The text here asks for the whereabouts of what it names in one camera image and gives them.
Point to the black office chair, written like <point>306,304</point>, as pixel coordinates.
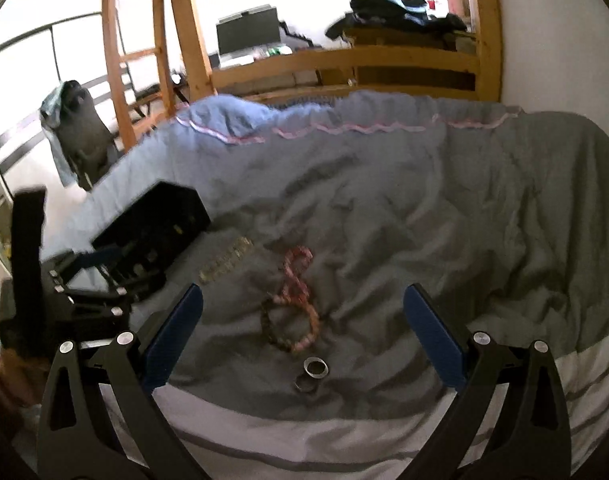
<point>89,146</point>

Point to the wooden dresser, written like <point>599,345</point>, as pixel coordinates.
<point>406,60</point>

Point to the wooden ladder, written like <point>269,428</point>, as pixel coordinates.
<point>117,58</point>

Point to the person's left hand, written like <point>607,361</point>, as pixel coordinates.
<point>22,382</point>

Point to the light blue shirt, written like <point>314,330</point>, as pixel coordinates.
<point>51,119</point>

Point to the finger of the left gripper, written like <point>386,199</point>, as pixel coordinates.
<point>84,259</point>
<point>92,298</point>

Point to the white wardrobe sliding door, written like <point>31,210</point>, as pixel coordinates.
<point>31,66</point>

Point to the pile of dark clothes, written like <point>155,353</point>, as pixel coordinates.
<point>404,15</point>

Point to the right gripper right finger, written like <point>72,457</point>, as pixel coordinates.
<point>531,437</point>

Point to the wooden bunk bed frame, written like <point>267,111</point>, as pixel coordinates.
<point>485,65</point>

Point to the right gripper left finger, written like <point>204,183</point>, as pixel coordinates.
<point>76,438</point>

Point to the black computer monitor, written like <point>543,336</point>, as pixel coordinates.
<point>247,30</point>

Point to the black jewelry box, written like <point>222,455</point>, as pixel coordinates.
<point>152,232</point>

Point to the grey duvet cover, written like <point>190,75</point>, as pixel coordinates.
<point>323,215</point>

